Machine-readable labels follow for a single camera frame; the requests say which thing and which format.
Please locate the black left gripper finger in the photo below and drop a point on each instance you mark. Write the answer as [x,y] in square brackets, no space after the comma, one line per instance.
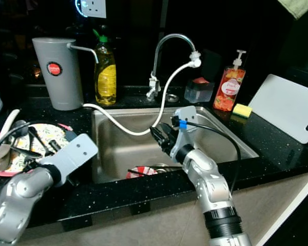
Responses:
[38,138]
[54,146]

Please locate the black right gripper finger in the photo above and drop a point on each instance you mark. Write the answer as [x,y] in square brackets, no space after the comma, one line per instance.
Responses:
[164,130]
[158,137]

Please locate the dark scratched steel spoon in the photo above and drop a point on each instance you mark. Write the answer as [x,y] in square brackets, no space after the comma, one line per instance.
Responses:
[20,126]

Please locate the red white patterned bowl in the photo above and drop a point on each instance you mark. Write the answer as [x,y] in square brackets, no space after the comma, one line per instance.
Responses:
[141,174]

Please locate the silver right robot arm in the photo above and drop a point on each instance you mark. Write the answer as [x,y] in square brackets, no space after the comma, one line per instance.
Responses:
[208,187]

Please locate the beige kitchen cabinet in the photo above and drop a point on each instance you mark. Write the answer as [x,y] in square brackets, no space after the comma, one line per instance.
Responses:
[149,220]

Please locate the lemon print plate red rim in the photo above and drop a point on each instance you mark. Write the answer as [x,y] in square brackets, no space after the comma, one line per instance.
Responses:
[51,130]

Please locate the steel sink drain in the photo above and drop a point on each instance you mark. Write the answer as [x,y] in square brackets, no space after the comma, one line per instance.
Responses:
[157,165]

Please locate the round chrome counter fitting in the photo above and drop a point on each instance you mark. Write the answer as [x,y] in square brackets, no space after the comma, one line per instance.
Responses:
[171,98]

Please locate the stainless steel sink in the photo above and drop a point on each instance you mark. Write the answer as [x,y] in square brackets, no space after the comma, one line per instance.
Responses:
[123,151]

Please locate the clear plastic soap container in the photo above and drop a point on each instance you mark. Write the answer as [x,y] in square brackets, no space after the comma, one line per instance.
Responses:
[198,92]

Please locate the grey water filter canister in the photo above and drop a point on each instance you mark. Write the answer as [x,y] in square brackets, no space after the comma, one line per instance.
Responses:
[59,79]

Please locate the chrome gooseneck faucet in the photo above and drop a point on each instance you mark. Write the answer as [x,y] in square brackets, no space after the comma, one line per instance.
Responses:
[155,64]

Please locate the yellow sponge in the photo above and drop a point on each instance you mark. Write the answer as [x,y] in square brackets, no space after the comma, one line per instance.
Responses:
[242,110]

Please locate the yellow dish soap bottle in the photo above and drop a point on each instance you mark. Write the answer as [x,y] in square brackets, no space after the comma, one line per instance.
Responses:
[105,79]

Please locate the red hand soap pump bottle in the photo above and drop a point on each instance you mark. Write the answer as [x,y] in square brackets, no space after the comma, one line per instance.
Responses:
[230,88]

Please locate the white cutting board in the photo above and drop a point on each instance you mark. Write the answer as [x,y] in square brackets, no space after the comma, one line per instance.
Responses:
[285,105]

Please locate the green cloth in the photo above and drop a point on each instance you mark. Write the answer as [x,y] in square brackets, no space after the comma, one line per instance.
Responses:
[297,7]

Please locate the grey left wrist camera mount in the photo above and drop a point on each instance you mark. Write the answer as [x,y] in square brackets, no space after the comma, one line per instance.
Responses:
[77,151]

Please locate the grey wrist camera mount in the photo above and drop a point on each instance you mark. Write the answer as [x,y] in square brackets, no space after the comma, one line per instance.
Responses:
[77,151]
[187,114]

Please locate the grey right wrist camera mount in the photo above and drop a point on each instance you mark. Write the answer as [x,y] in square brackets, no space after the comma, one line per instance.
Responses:
[187,114]

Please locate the white wall socket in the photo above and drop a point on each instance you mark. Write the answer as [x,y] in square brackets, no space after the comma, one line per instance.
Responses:
[91,8]

